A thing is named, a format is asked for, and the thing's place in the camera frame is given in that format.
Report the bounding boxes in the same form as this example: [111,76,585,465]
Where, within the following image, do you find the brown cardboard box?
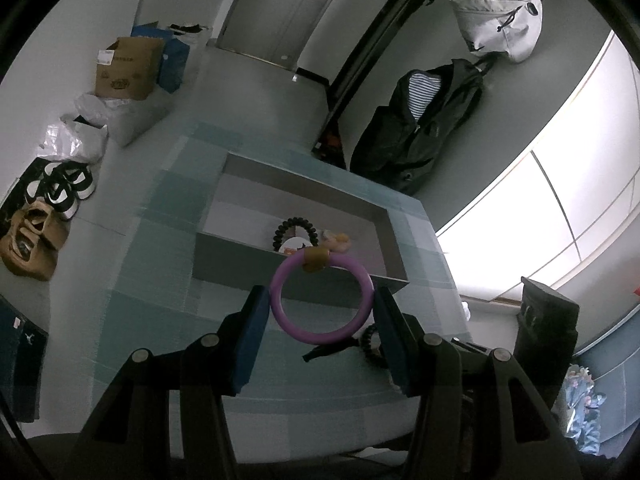
[95,36,166,102]

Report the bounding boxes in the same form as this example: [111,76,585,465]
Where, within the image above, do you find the checked teal tablecloth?
[92,120,473,461]

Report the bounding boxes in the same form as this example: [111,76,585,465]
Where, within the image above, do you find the dark shoe box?
[0,294,49,423]

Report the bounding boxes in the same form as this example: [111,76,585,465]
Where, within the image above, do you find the black jacket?
[349,58,486,197]

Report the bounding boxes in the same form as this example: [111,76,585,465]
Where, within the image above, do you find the black coat rack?
[312,0,453,171]

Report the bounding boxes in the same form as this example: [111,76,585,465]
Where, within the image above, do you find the white backpack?
[449,0,543,64]

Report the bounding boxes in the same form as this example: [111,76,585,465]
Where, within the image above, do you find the white bag with black items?
[167,22,213,48]

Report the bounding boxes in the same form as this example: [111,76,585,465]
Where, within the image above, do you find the blue box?
[131,21,191,95]

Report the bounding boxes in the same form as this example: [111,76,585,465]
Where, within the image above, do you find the white round hair clip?
[279,237,313,256]

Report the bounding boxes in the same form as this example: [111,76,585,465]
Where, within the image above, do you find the black hair tie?
[301,324,388,368]

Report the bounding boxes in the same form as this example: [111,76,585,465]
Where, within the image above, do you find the striped shirt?
[407,72,443,121]

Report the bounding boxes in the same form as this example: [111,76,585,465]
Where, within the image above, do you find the tan boots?
[0,199,68,282]

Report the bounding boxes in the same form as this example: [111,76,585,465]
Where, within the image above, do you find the black beaded bracelet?
[272,216,318,252]

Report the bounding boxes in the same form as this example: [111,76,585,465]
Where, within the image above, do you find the grey door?
[217,0,361,68]

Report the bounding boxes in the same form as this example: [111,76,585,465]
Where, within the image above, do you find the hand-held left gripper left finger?
[75,284,273,480]

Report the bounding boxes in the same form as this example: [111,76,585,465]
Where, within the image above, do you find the tan small toy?
[322,230,353,253]

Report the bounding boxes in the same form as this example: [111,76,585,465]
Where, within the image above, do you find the grey cardboard box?
[192,151,411,307]

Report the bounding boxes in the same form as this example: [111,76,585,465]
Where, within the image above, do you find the blue floral cloth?
[555,364,608,453]

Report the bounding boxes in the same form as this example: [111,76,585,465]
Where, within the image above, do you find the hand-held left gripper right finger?
[372,285,583,480]

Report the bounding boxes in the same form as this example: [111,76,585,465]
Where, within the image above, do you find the black and white sneaker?
[47,162,97,201]
[25,170,81,221]

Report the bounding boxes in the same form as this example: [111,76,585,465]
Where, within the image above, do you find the purple ring bracelet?
[269,246,375,346]

